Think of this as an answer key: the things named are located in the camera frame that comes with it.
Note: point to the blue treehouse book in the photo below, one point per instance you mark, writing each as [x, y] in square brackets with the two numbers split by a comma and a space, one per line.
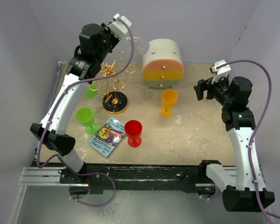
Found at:
[109, 135]

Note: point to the orange plastic goblet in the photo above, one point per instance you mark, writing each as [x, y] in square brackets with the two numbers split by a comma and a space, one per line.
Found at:
[168, 100]

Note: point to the clear wine glass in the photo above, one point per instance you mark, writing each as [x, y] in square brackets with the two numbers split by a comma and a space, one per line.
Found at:
[140, 45]

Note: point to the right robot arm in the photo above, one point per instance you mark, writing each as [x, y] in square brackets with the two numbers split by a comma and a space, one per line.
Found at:
[247, 191]

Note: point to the gold wine glass rack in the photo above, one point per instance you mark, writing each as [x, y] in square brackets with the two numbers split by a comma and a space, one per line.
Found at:
[114, 100]

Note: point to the pastel mini drawer chest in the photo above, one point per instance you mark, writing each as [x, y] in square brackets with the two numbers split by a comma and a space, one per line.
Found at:
[162, 64]

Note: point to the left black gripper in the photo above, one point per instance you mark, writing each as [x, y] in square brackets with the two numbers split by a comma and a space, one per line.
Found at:
[105, 30]

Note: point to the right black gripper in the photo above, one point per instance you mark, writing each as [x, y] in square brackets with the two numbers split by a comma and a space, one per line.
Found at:
[206, 84]

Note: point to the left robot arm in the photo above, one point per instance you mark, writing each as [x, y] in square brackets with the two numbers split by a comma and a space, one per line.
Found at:
[96, 41]

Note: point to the red plastic goblet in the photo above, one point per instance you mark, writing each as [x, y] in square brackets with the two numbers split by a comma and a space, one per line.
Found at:
[133, 129]

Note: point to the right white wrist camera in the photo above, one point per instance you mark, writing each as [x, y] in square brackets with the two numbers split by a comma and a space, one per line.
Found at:
[219, 72]

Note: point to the green plastic goblet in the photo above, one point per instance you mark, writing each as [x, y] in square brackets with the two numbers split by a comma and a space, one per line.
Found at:
[85, 117]
[92, 90]

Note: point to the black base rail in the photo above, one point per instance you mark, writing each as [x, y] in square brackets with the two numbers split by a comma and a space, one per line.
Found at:
[138, 177]

